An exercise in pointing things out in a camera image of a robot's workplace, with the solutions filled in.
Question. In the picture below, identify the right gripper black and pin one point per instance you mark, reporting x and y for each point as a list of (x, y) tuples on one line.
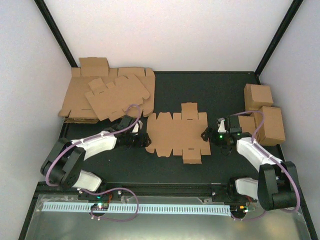
[(212, 138)]

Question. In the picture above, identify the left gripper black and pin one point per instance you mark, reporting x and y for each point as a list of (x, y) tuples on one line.
[(143, 142)]

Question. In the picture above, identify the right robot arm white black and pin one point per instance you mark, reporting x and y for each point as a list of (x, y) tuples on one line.
[(270, 169)]

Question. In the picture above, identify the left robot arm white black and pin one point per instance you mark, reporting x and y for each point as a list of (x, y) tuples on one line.
[(63, 166)]

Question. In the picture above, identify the folded cardboard box small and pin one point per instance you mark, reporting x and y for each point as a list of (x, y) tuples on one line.
[(247, 124)]

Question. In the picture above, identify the stack of flat cardboard blanks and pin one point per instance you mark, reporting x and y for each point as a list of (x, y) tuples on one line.
[(76, 108)]

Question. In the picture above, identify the left controller board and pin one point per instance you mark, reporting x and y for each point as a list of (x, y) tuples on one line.
[(99, 206)]

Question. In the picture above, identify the controller board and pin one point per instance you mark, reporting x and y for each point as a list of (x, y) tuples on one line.
[(242, 208), (99, 206)]

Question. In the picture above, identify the right controller board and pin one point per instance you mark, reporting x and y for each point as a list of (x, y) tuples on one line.
[(242, 208)]

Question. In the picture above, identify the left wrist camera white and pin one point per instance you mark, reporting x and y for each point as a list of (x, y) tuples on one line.
[(138, 126)]

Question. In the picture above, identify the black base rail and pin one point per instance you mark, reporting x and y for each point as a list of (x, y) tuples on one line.
[(160, 190)]

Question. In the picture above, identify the white slotted cable duct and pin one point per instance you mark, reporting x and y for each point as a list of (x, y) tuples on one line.
[(131, 208)]

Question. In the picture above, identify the left black frame post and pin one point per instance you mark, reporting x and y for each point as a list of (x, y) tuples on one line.
[(48, 18)]

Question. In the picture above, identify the black frame post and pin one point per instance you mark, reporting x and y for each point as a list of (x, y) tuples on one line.
[(286, 21), (48, 18)]

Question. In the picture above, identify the right black frame post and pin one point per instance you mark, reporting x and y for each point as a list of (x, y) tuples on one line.
[(286, 21)]

